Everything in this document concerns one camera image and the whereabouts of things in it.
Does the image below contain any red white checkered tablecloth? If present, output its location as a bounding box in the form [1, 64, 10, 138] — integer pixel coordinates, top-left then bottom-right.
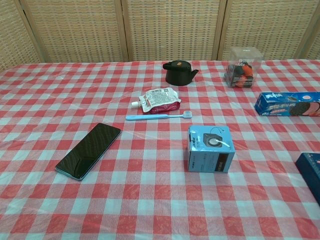
[0, 58, 320, 240]

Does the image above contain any clear plastic capsule box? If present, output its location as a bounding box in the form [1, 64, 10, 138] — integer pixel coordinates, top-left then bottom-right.
[223, 46, 264, 89]

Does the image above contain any black teapot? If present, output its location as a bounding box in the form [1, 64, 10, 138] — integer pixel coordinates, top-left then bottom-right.
[162, 60, 200, 86]

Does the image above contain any blue cookie package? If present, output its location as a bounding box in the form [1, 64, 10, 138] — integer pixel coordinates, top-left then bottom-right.
[254, 91, 320, 118]

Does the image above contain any dark blue box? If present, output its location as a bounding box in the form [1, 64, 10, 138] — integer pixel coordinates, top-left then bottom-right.
[295, 152, 320, 198]

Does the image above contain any light blue toothbrush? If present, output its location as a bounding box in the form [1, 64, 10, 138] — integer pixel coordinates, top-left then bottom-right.
[125, 110, 193, 121]

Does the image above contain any woven folding screen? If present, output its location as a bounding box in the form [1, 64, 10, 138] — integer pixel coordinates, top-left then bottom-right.
[0, 0, 320, 73]

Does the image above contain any red white spout pouch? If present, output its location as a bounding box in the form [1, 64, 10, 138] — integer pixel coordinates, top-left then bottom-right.
[131, 87, 182, 114]

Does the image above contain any black smartphone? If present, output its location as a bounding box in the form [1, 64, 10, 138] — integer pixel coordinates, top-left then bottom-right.
[54, 122, 122, 181]

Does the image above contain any small light blue speaker box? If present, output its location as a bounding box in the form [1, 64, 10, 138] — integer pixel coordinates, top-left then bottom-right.
[187, 125, 237, 174]

